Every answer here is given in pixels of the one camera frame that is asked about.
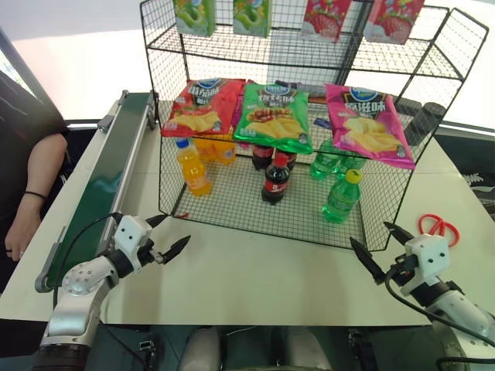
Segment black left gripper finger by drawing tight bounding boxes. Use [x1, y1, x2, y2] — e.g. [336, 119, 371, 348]
[145, 214, 169, 230]
[162, 234, 192, 266]

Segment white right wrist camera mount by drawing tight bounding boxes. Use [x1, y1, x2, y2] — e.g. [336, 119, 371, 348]
[401, 233, 452, 297]

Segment green potato chip bag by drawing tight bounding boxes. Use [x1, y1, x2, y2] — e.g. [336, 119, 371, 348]
[233, 82, 313, 155]

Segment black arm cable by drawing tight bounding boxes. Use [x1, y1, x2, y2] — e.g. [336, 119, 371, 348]
[53, 212, 125, 310]
[384, 266, 495, 345]

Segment green soda bottle yellow cap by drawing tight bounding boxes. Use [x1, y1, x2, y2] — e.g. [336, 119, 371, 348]
[309, 138, 341, 182]
[335, 153, 367, 181]
[322, 168, 363, 224]

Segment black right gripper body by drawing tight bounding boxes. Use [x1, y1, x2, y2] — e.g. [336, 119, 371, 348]
[386, 252, 421, 288]

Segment red potato chip bag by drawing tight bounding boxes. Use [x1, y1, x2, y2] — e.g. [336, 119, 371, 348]
[160, 77, 248, 138]

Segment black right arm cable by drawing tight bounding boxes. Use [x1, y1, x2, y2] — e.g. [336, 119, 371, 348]
[384, 266, 495, 345]

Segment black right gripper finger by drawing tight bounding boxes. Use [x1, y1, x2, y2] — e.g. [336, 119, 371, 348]
[383, 220, 415, 246]
[349, 236, 386, 287]

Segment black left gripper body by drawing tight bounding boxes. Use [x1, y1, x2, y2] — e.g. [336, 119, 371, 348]
[136, 237, 166, 268]

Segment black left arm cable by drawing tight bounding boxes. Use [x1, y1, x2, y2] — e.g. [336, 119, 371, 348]
[53, 212, 125, 310]

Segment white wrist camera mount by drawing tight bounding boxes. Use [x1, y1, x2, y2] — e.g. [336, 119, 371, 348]
[113, 215, 154, 272]
[401, 233, 452, 297]

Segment cola bottle red cap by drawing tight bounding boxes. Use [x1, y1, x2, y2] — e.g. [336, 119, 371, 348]
[276, 149, 299, 171]
[251, 143, 277, 172]
[261, 153, 292, 206]

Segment pink potato chip bag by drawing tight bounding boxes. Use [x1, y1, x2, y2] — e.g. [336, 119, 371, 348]
[325, 83, 416, 170]

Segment green conveyor belt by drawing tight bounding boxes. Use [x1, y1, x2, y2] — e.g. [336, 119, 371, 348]
[34, 90, 159, 294]

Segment bystander bare hand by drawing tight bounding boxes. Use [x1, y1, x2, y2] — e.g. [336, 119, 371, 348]
[4, 215, 43, 263]

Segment bystander black shirt torso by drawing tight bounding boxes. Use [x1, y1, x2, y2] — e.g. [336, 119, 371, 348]
[0, 68, 71, 217]

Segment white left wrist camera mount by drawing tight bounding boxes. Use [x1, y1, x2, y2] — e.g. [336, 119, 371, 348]
[113, 215, 154, 272]

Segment red handled scissors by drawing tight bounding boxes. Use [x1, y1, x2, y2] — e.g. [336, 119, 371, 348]
[418, 213, 462, 247]

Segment green drink carton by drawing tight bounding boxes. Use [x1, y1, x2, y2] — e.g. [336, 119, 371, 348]
[232, 0, 272, 39]
[173, 0, 217, 38]

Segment black wire mesh rack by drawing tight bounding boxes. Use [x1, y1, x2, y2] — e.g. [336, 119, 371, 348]
[139, 0, 490, 252]

